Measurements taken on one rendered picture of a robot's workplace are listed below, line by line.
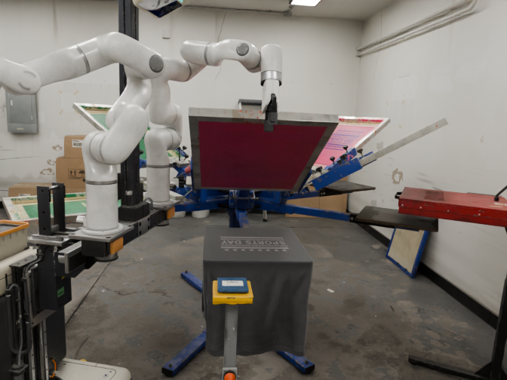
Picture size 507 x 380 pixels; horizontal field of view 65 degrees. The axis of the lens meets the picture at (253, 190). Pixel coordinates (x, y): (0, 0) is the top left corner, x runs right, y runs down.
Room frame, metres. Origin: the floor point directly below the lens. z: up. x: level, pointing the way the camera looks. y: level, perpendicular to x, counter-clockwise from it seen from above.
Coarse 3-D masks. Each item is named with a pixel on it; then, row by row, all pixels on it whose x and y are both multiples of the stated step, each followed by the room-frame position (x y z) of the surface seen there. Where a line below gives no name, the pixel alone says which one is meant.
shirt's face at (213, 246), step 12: (216, 228) 1.95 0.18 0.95; (228, 228) 1.96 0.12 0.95; (240, 228) 1.97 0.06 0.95; (252, 228) 1.99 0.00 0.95; (264, 228) 2.00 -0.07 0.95; (276, 228) 2.01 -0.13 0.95; (288, 228) 2.02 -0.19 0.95; (216, 240) 1.77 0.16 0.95; (288, 240) 1.82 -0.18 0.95; (216, 252) 1.60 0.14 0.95; (228, 252) 1.61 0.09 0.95; (240, 252) 1.62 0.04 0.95; (252, 252) 1.63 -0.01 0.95; (264, 252) 1.63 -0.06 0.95; (276, 252) 1.64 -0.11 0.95; (288, 252) 1.65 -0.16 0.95; (300, 252) 1.65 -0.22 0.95
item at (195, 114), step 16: (192, 112) 1.53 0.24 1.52; (208, 112) 1.54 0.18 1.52; (224, 112) 1.55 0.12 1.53; (240, 112) 1.56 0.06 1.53; (256, 112) 1.56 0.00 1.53; (288, 112) 1.58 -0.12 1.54; (192, 128) 1.61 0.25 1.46; (192, 144) 1.73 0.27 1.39; (320, 144) 1.74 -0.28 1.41; (192, 160) 1.86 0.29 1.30; (304, 176) 2.06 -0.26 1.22
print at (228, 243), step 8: (224, 240) 1.77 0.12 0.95; (232, 240) 1.78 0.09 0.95; (240, 240) 1.78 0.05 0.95; (248, 240) 1.79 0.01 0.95; (256, 240) 1.80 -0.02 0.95; (264, 240) 1.80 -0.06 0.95; (272, 240) 1.81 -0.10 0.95; (280, 240) 1.81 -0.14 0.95; (224, 248) 1.66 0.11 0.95; (232, 248) 1.66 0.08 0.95; (240, 248) 1.67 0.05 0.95; (248, 248) 1.67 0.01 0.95; (256, 248) 1.68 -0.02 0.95; (264, 248) 1.68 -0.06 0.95; (272, 248) 1.69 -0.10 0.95; (280, 248) 1.69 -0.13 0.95; (288, 248) 1.70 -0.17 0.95
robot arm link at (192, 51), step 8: (192, 40) 1.59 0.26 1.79; (184, 48) 1.57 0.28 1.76; (192, 48) 1.56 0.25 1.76; (200, 48) 1.55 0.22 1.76; (184, 56) 1.58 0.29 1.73; (192, 56) 1.56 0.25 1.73; (200, 56) 1.55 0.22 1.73; (192, 64) 1.69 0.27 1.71; (200, 64) 1.66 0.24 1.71; (192, 72) 1.70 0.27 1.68
